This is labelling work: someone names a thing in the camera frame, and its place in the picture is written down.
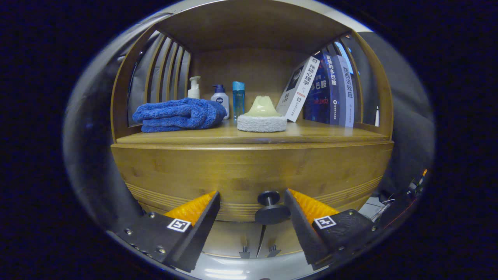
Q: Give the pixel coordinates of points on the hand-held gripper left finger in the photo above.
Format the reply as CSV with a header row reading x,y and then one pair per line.
x,y
202,229

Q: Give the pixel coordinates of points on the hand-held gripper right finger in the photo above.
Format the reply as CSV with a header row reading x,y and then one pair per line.
x,y
301,229

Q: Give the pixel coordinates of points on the black round drawer knob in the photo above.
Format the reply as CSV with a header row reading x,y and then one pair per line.
x,y
272,214

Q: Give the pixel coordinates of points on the wooden drawer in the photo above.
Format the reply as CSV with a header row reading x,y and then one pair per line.
x,y
233,171

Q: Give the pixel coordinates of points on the wooden countertop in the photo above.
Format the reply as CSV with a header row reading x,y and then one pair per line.
x,y
311,132

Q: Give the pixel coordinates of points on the wooden cabinet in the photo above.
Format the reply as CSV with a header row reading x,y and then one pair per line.
x,y
249,27

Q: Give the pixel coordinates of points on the blue folded towel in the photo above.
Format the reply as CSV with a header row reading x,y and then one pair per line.
x,y
175,114

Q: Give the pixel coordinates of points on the white bottle blue cap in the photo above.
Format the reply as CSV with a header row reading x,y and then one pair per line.
x,y
220,103

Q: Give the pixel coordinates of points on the orange tipped gripper device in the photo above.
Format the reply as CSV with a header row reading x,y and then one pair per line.
x,y
421,179

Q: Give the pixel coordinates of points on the clear blue bottle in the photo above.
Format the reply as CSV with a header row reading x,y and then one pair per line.
x,y
238,101

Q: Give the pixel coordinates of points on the dark blue book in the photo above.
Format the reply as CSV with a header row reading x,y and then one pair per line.
x,y
325,93

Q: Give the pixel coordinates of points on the white pump bottle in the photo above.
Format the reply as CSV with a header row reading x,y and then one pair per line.
x,y
194,90

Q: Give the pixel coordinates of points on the white book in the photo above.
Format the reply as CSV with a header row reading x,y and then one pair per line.
x,y
299,89

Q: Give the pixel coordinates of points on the light blue book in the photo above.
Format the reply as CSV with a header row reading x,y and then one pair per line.
x,y
348,93

